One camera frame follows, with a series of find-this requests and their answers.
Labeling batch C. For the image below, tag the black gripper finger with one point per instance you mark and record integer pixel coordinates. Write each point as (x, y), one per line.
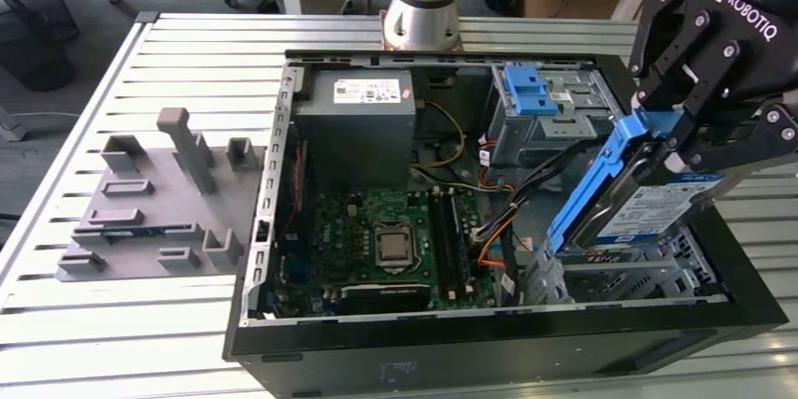
(654, 20)
(735, 151)

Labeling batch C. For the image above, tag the hard disk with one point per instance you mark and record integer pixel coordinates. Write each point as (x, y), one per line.
(654, 212)

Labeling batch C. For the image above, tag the silver disk bay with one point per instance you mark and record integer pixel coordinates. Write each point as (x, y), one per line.
(623, 270)

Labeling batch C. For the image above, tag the blue plastic drive latch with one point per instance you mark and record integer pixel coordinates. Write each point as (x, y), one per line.
(526, 90)

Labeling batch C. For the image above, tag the silver optical drive cage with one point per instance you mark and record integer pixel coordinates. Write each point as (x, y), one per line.
(563, 130)

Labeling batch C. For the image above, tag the black RAM slot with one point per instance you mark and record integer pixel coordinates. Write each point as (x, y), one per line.
(442, 240)

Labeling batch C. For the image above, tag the grey power supply unit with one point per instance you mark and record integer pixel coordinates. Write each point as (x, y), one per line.
(355, 146)

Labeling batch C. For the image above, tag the black CPU socket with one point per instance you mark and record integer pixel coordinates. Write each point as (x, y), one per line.
(395, 226)

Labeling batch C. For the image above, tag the black open PC case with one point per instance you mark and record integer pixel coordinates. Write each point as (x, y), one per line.
(499, 357)

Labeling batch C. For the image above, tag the silver CPU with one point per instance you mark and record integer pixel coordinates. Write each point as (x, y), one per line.
(394, 247)

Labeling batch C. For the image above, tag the green motherboard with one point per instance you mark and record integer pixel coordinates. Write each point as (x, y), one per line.
(339, 212)

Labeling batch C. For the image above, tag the black graphics card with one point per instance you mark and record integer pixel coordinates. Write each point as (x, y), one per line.
(383, 300)

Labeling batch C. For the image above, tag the black case fan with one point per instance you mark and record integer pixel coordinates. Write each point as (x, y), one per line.
(307, 212)

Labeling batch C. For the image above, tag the grey parts rack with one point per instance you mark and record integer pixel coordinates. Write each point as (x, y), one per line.
(162, 193)

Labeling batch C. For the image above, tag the blue RAM stick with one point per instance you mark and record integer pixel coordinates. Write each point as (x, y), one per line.
(134, 232)

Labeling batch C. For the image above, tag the black mesh wastebasket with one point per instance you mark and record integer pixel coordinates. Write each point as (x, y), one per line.
(37, 53)

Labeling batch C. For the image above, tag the grey metal stand foot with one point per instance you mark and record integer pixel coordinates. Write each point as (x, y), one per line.
(12, 130)

